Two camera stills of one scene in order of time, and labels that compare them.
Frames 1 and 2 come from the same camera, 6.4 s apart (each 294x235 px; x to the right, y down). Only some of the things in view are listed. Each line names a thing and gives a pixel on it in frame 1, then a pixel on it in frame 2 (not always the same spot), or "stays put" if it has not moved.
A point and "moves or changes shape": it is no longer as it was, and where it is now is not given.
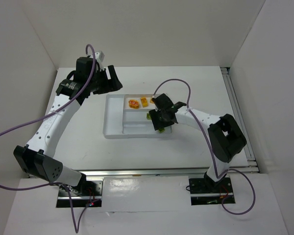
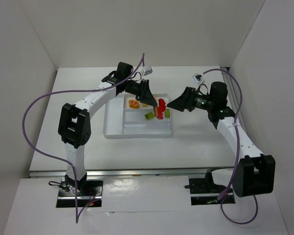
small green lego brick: x=148 y=117 moves or changes shape
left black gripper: x=105 y=82 to x=144 y=90
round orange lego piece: x=134 y=104 stays put
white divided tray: x=126 y=117 stays put
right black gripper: x=162 y=113 to x=187 y=98
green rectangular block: x=161 y=130 to x=149 y=115
